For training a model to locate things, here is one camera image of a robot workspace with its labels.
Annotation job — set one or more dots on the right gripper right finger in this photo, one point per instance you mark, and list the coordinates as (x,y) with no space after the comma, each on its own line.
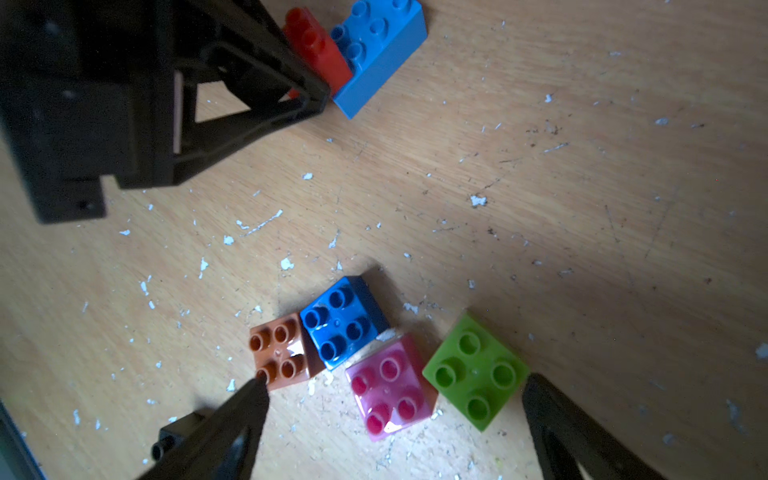
(569,443)

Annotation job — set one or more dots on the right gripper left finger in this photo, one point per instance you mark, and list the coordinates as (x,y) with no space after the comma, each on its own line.
(225,445)

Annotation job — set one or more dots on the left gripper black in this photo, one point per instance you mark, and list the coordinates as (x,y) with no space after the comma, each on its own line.
(87,92)

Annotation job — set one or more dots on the black lego brick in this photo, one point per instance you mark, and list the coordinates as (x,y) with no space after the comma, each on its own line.
(178,429)

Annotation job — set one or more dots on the red lego brick small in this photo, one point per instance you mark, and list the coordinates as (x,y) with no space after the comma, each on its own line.
(315,46)

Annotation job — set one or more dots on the light blue long lego brick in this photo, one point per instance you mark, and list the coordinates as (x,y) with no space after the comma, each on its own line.
(377,37)

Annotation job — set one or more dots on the green square lego brick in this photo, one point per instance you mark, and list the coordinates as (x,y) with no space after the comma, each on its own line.
(475,372)

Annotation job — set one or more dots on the orange brown lego brick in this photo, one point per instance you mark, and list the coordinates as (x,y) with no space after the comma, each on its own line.
(284,353)

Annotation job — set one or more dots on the blue square lego brick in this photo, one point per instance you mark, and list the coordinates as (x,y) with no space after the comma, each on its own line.
(343,320)

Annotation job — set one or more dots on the pink square lego brick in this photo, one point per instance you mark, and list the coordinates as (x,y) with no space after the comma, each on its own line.
(390,390)

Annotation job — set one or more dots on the aluminium front rail frame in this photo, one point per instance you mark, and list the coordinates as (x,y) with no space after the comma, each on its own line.
(17,461)

